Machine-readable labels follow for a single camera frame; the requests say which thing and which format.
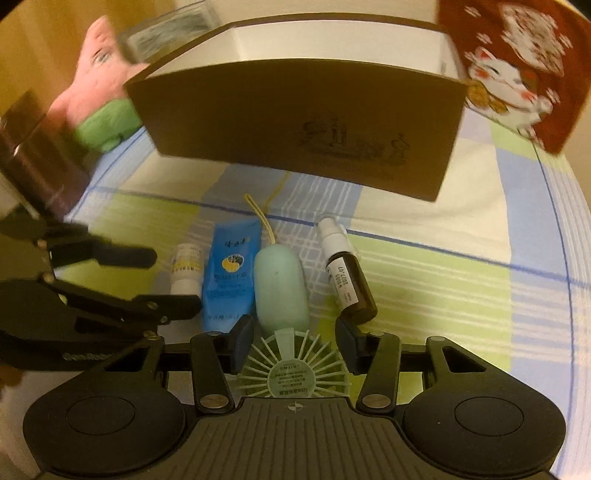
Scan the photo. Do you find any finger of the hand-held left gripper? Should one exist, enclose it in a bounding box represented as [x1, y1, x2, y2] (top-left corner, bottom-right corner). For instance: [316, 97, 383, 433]
[0, 274, 202, 344]
[0, 210, 158, 278]

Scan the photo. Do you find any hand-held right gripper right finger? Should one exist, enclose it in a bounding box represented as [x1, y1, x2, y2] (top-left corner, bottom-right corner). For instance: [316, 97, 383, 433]
[335, 318, 485, 409]

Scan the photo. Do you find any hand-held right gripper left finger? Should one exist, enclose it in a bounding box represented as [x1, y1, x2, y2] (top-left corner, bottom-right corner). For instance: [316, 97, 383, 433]
[99, 316, 254, 411]

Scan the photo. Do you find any small white bottle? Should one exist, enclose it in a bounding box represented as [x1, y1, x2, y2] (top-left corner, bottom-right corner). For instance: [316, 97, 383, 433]
[170, 244, 205, 298]

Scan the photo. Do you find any mint green handheld fan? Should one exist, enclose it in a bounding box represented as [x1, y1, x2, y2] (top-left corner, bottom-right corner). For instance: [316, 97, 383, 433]
[235, 194, 350, 400]

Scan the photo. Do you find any brown cardboard box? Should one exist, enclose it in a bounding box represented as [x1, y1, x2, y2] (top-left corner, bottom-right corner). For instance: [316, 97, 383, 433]
[124, 14, 471, 202]

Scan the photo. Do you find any person's left hand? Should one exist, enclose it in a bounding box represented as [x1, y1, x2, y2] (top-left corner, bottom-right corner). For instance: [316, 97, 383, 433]
[0, 368, 26, 398]

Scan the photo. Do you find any brown spray bottle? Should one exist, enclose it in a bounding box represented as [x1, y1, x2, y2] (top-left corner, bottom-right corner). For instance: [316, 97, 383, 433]
[316, 215, 378, 324]

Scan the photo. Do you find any blue squeeze tube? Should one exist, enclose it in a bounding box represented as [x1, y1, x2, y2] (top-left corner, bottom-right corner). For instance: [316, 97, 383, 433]
[202, 219, 262, 333]

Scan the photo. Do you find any checked green blue cloth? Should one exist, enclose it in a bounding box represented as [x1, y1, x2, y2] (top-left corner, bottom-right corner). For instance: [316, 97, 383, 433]
[60, 106, 591, 444]

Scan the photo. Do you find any dark glossy brown object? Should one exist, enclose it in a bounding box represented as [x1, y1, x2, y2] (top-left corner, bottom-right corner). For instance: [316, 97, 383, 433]
[0, 88, 90, 217]

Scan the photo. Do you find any pink starfish plush toy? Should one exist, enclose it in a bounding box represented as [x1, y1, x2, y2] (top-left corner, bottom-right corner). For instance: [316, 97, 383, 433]
[46, 16, 151, 153]

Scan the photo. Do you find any red cat print cushion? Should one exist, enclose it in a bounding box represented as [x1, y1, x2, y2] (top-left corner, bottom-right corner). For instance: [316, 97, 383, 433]
[436, 0, 591, 155]

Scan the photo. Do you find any glass picture frame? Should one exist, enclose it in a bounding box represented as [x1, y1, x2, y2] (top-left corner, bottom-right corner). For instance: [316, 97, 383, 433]
[115, 0, 222, 65]

